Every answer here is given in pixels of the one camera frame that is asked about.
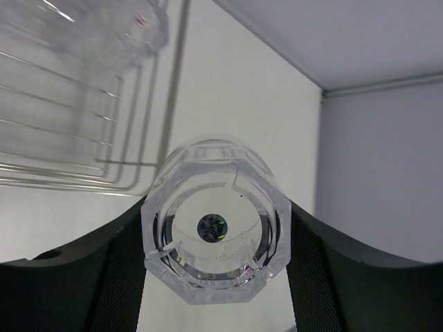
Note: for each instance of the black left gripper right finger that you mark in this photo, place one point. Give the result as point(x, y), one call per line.
point(338, 283)

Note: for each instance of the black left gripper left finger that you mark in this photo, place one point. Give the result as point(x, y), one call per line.
point(94, 283)

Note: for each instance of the metal wire dish rack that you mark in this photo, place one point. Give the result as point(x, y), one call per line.
point(69, 126)

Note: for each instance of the clear faceted plastic cup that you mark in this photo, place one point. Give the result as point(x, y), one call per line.
point(215, 224)
point(107, 34)

